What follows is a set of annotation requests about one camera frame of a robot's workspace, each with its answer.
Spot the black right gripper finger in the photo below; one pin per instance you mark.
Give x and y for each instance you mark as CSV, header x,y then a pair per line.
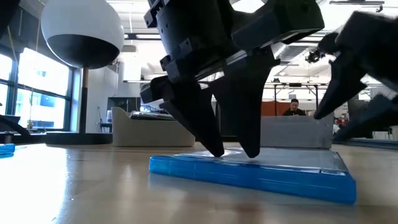
x,y
342,84
376,118

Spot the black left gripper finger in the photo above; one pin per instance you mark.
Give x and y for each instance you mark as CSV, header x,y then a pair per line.
x,y
245,102
192,115

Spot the blue jewel case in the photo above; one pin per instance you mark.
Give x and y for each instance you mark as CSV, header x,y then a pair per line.
x,y
248,177
6,149

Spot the dark jewel case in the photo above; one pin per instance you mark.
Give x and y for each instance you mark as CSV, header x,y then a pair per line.
x,y
373,143

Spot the orange partition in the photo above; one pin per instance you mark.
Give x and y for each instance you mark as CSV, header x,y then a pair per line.
x,y
270,109

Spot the small red machine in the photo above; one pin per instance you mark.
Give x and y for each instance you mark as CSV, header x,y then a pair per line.
x,y
342,119

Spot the beige plastic bin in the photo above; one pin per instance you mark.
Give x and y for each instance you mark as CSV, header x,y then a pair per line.
x,y
149,133

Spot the person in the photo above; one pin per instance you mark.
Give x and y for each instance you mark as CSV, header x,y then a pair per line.
x,y
294,109

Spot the grey plastic bin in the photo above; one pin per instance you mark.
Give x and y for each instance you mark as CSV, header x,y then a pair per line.
x,y
295,133

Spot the black monitor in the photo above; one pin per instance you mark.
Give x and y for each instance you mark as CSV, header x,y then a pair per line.
x,y
124,103

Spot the white black globe lamp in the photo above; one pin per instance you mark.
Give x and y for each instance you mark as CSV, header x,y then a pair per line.
x,y
81,18

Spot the black metal frame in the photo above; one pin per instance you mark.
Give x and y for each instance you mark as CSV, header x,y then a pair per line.
x,y
295,84

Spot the left wrist camera housing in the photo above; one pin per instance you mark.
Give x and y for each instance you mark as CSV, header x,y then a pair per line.
x,y
280,21

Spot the window with dark frame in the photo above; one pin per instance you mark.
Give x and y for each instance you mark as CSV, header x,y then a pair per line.
x,y
40,71

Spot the black angled mount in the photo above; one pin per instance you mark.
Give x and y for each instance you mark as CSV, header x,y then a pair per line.
x,y
14,124

